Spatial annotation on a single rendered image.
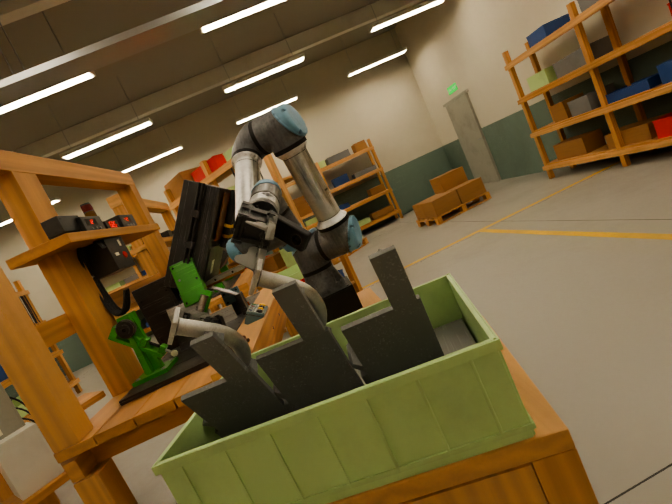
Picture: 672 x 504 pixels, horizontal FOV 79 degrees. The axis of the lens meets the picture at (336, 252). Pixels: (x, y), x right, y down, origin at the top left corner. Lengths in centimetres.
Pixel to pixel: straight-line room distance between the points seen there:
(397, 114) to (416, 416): 1114
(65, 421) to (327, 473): 105
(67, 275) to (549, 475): 172
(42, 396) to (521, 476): 137
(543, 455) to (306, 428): 37
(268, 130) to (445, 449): 98
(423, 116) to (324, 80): 283
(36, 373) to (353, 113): 1042
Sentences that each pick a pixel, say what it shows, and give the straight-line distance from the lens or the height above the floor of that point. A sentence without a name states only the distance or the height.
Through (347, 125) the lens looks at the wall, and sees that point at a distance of 1127.
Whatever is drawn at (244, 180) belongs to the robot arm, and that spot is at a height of 140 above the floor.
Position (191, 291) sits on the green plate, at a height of 113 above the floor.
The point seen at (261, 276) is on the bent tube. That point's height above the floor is 117.
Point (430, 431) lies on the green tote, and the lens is 71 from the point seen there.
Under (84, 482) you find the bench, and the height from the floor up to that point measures 75.
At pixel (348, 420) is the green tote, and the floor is 92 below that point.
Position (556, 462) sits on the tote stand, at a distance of 77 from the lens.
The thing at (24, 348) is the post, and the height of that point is 122.
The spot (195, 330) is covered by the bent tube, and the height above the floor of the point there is 114.
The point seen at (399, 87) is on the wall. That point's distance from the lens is 1188.
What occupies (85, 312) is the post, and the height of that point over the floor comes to 124.
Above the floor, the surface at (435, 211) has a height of 25.
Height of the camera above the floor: 125
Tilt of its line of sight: 7 degrees down
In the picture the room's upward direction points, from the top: 25 degrees counter-clockwise
